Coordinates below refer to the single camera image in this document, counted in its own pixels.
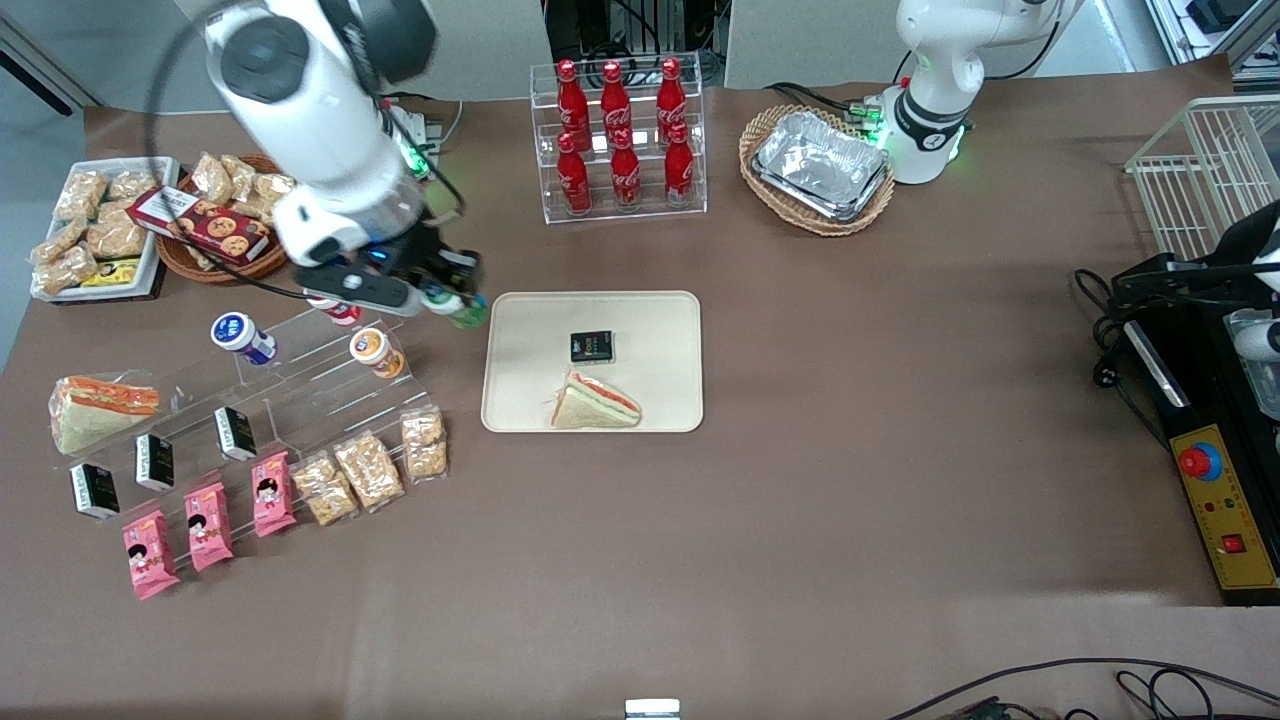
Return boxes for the left arm base connector cables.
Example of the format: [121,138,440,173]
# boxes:
[768,80,896,129]

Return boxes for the beige plastic tray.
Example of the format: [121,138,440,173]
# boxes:
[482,291,704,433]

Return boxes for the black sealing machine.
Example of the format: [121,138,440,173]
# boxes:
[1118,255,1280,608]

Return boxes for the green gum bottle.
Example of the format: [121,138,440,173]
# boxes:
[425,288,491,332]

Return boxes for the black power cable with plug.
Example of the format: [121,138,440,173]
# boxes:
[1073,267,1173,451]

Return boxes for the blue gum bottle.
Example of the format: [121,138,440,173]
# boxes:
[211,313,279,366]

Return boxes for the aluminium foil tray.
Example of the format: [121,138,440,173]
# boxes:
[751,110,892,224]

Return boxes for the wrapped triangle sandwich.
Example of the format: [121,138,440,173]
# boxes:
[549,370,642,430]
[49,375,161,455]

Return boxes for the white rectangular bin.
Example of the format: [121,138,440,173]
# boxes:
[29,157,181,302]

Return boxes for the clear acrylic tiered stand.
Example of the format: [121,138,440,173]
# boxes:
[68,284,442,526]

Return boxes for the clear acrylic bottle rack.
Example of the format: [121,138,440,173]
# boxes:
[529,52,709,226]

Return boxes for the looped black cable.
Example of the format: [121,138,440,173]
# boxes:
[1115,668,1219,720]

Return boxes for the red cola bottle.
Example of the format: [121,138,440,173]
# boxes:
[600,60,634,149]
[656,57,690,143]
[556,60,592,151]
[556,132,594,216]
[663,122,696,207]
[609,128,643,210]

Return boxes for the clear plastic container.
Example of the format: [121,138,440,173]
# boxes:
[1226,308,1280,423]

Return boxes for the light wicker basket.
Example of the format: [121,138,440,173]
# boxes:
[739,105,897,238]

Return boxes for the orange gum bottle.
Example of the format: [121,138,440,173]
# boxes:
[349,330,406,382]

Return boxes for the dark brown wicker basket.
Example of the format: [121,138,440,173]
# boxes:
[155,153,301,286]

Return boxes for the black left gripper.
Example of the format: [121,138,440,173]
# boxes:
[1113,203,1280,307]

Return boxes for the white wire basket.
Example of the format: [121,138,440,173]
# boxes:
[1124,95,1280,263]

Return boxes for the right arm base connector cables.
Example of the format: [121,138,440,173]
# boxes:
[380,90,467,179]

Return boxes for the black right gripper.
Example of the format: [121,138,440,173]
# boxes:
[385,226,491,310]

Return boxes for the red cookie box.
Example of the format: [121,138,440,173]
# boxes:
[126,186,276,266]

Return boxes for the black equipment rack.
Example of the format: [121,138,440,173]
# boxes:
[543,0,725,89]

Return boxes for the long black cable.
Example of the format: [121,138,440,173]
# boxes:
[885,657,1280,720]

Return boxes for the pink snack pack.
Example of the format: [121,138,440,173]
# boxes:
[250,451,298,539]
[183,482,235,574]
[121,510,182,602]

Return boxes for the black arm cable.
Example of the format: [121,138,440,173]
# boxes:
[143,0,468,301]

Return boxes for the arm base connector cables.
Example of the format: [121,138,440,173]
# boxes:
[380,90,467,179]
[768,80,896,129]

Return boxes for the metal frame shelf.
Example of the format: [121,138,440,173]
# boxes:
[1148,0,1280,83]

